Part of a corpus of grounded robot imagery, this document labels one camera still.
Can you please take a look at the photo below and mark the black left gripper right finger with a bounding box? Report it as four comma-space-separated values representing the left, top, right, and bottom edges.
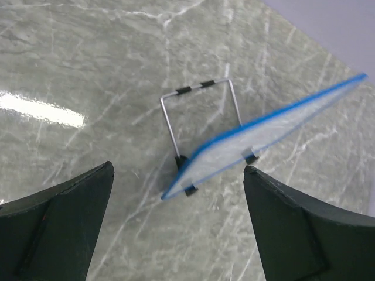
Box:
243, 166, 374, 280

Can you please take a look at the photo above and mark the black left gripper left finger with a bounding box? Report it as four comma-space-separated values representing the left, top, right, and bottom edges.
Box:
1, 161, 114, 280

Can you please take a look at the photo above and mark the blue framed whiteboard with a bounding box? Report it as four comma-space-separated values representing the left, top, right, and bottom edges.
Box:
161, 73, 368, 200

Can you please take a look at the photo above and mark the wire whiteboard stand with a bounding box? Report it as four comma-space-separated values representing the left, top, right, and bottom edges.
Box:
148, 81, 265, 200

